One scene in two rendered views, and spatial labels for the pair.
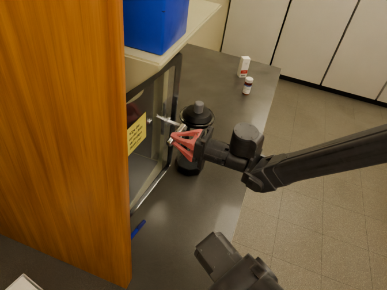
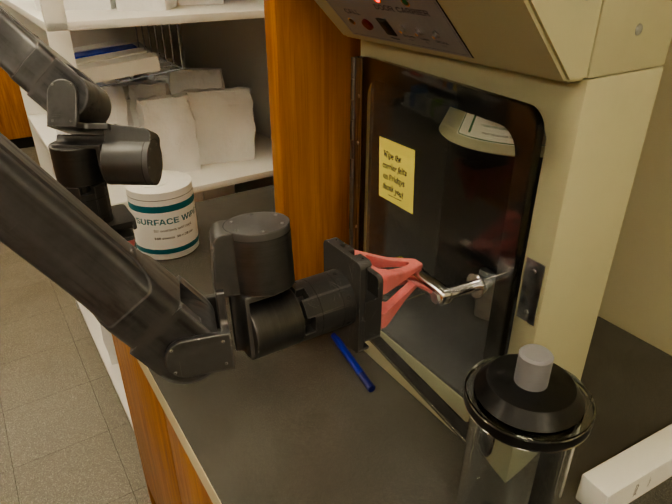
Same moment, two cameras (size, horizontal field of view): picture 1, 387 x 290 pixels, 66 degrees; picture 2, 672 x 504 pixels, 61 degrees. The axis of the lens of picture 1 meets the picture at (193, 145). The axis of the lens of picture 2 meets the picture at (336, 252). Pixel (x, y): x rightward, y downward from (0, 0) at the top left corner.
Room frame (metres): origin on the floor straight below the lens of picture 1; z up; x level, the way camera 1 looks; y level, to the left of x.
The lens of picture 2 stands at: (0.89, -0.38, 1.51)
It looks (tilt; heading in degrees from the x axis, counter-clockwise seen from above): 28 degrees down; 134
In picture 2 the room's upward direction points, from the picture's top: straight up
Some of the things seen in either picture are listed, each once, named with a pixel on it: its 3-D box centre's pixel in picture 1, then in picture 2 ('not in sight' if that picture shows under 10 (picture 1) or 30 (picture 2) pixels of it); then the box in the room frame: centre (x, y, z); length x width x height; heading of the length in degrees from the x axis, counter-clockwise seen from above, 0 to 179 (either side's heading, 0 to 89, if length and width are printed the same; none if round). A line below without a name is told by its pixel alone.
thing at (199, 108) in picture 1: (197, 111); (530, 383); (0.75, 0.00, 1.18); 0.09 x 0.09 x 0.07
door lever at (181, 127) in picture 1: (171, 132); (435, 276); (0.61, 0.06, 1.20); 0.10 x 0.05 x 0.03; 161
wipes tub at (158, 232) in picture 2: not in sight; (163, 214); (-0.11, 0.15, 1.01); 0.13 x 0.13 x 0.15
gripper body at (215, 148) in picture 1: (213, 151); (324, 302); (0.56, -0.05, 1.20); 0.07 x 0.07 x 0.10; 76
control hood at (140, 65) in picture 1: (166, 46); (410, 2); (0.54, 0.08, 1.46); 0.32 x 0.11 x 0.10; 167
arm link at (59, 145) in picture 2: not in sight; (82, 162); (0.19, -0.11, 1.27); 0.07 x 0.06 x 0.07; 42
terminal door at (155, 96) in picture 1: (147, 146); (418, 249); (0.55, 0.11, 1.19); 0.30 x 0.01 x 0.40; 161
